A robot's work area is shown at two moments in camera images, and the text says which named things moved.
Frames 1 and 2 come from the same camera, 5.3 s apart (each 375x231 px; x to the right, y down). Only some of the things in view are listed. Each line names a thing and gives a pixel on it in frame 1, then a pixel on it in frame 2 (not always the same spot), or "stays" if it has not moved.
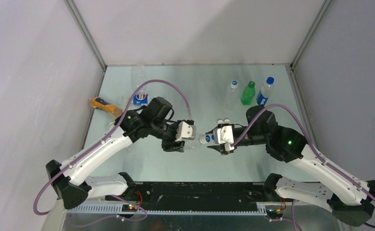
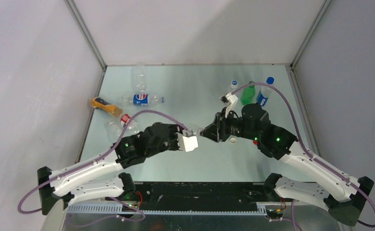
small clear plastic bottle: (192, 145) → (196, 129)
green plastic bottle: (248, 93) stays
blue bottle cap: (270, 80) stays
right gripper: (219, 148) → (217, 131)
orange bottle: (100, 103) stays
